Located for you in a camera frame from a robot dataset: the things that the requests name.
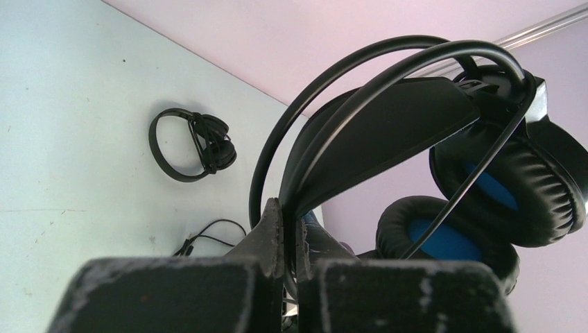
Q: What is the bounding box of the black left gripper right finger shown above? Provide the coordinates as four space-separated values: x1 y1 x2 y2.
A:
295 217 517 332

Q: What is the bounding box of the small black on-ear headphones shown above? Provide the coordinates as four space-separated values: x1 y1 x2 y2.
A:
148 108 237 183

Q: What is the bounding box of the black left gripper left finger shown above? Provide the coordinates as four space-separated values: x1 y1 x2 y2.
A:
48 198 284 332

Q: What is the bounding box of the aluminium frame post right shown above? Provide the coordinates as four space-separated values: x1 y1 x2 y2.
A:
431 1 587 51

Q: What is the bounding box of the black cable of blue headset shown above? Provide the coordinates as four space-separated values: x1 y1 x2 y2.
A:
172 69 538 305

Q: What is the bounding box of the black and blue headset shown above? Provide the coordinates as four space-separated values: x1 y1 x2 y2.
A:
248 35 588 298

